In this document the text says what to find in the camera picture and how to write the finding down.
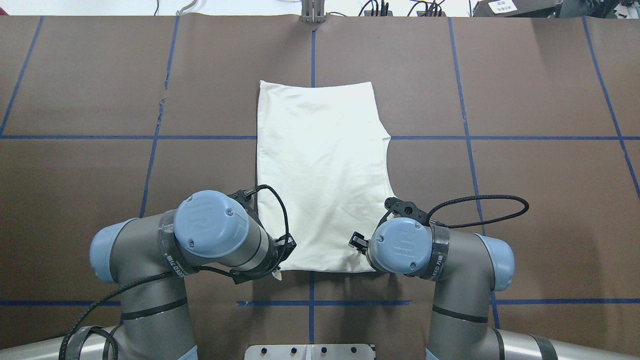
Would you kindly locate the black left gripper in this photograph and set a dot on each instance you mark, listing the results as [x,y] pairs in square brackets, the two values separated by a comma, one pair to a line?
[286,247]

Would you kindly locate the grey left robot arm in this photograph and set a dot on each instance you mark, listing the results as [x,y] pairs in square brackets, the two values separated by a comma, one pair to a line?
[148,316]

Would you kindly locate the black box white label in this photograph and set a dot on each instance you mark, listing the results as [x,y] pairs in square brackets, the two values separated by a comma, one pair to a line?
[516,8]

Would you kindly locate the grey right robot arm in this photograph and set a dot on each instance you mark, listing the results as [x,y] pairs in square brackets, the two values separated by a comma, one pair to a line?
[466,269]

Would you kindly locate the white pedestal mounting base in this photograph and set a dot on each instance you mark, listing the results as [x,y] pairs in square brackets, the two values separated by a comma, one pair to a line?
[338,351]

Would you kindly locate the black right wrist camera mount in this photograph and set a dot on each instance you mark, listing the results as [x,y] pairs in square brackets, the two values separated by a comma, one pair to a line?
[403,209]

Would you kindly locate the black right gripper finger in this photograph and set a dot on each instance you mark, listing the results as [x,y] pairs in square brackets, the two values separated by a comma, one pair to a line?
[359,242]

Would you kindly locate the cream long-sleeve cat shirt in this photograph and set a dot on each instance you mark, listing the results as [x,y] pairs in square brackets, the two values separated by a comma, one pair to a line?
[324,151]

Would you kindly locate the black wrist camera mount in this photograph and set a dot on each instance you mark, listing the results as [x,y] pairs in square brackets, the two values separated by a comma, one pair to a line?
[403,209]
[245,197]

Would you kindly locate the grey aluminium frame post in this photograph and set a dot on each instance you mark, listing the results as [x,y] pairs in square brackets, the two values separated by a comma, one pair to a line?
[313,11]

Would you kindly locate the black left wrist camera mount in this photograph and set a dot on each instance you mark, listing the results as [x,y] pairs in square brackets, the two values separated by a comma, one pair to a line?
[245,197]

